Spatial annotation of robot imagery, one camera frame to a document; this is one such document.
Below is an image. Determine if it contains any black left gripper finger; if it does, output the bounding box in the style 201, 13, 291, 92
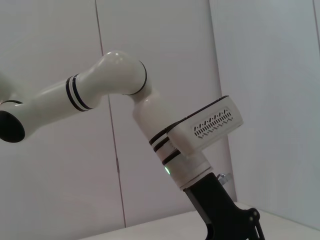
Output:
254, 217, 266, 240

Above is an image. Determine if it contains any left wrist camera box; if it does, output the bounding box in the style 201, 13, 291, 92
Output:
166, 95, 244, 159

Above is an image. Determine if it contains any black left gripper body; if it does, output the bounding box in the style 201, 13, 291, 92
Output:
183, 172, 260, 240

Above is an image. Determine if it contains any left gripper cable with connector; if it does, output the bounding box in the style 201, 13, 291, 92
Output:
216, 172, 231, 185

